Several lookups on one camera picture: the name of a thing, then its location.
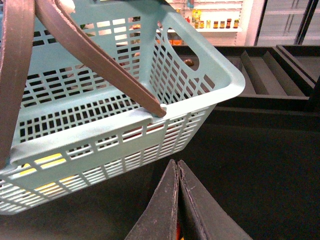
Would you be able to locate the dark wooden display stand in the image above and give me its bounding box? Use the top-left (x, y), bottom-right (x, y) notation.
top-left (0, 45), bottom-right (320, 240)

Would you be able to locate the yellow lemon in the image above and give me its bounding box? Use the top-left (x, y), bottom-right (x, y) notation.
top-left (15, 153), bottom-right (81, 195)

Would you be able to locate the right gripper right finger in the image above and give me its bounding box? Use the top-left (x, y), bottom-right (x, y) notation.
top-left (177, 160), bottom-right (251, 240)

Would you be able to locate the light blue plastic basket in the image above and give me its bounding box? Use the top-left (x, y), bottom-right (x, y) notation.
top-left (0, 0), bottom-right (245, 215)

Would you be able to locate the white grocery shelf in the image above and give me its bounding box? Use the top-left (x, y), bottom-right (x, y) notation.
top-left (168, 0), bottom-right (243, 46)

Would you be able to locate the brown fruit far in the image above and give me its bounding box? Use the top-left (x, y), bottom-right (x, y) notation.
top-left (183, 58), bottom-right (194, 67)

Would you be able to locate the red mango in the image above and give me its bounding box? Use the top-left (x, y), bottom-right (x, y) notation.
top-left (122, 124), bottom-right (165, 141)

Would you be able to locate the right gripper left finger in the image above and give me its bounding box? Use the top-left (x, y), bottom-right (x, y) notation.
top-left (125, 160), bottom-right (179, 240)

